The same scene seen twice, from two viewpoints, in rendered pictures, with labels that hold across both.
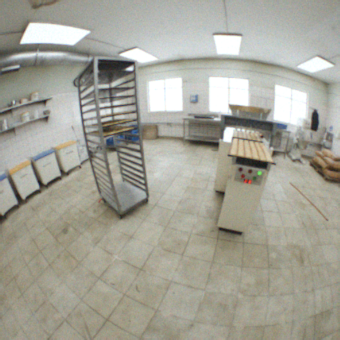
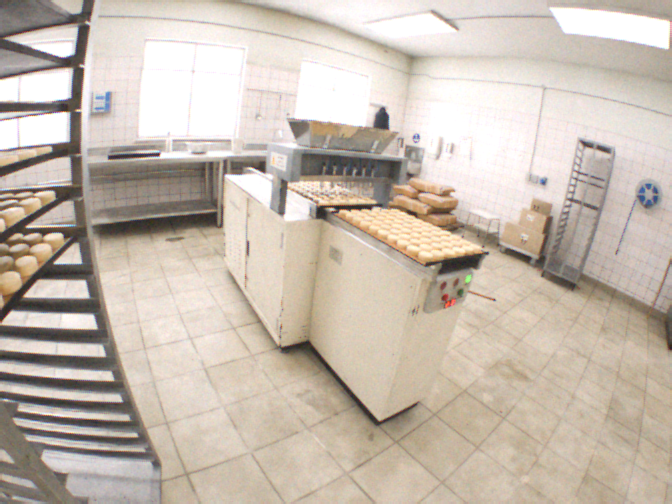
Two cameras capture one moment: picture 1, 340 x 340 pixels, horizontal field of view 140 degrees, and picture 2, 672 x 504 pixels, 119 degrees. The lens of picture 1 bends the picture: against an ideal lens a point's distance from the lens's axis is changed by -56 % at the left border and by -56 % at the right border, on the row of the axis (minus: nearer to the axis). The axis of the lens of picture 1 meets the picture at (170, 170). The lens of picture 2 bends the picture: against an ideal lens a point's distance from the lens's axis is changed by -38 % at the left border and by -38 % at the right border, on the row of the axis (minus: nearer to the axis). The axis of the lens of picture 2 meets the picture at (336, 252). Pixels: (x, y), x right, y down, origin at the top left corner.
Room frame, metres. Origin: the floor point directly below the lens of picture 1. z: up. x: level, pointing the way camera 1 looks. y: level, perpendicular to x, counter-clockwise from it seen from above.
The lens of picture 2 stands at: (0.78, 0.52, 1.28)
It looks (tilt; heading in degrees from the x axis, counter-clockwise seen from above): 21 degrees down; 297
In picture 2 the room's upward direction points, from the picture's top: 8 degrees clockwise
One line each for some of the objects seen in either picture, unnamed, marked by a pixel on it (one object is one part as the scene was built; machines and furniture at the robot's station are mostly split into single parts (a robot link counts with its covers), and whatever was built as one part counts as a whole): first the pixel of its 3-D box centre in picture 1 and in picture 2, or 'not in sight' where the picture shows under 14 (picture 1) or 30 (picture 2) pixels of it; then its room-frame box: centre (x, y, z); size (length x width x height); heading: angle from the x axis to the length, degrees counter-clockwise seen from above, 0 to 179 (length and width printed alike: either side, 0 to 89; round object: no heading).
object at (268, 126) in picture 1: (247, 129); (336, 179); (1.63, -1.04, 1.01); 0.72 x 0.33 x 0.34; 62
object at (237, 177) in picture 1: (249, 175); (450, 290); (0.86, -0.63, 0.77); 0.24 x 0.04 x 0.14; 62
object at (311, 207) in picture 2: not in sight; (269, 185); (2.14, -1.07, 0.88); 1.28 x 0.01 x 0.07; 152
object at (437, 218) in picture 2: (331, 172); (438, 217); (1.63, -4.51, 0.19); 0.72 x 0.42 x 0.15; 71
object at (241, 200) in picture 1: (241, 185); (377, 313); (1.18, -0.80, 0.45); 0.70 x 0.34 x 0.90; 152
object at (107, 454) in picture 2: (131, 183); (74, 451); (1.69, 0.56, 0.24); 0.64 x 0.03 x 0.03; 49
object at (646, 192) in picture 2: not in sight; (641, 220); (-1.25, -3.85, 1.10); 0.41 x 0.17 x 1.10; 157
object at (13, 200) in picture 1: (3, 194); not in sight; (0.97, 3.41, 0.38); 0.64 x 0.54 x 0.77; 70
